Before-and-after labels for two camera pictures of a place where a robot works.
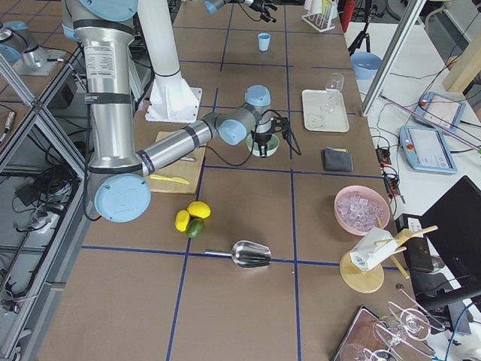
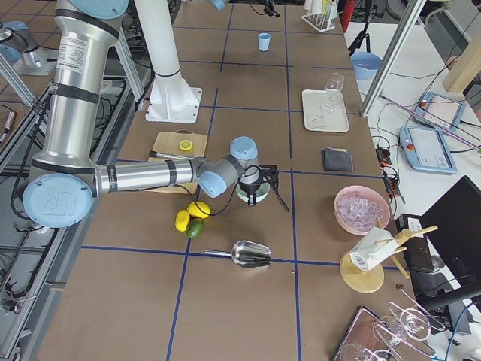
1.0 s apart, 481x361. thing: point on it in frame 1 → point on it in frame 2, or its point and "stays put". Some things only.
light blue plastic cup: [264, 40] stays put
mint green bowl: [271, 147] → [262, 191]
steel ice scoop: [246, 254] stays put
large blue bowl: [365, 64] stays put
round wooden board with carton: [369, 281] stays put
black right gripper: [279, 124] → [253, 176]
